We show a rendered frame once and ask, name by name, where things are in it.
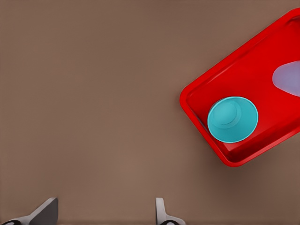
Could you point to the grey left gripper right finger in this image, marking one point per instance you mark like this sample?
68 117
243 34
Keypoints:
160 211

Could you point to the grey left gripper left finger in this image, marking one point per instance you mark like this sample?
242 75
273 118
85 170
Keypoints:
44 212

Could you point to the teal bowl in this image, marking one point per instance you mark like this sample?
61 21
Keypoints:
234 122

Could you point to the red plastic tray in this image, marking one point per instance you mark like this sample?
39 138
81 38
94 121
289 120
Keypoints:
257 77

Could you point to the pale lavender cup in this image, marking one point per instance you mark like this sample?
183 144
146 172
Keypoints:
289 77

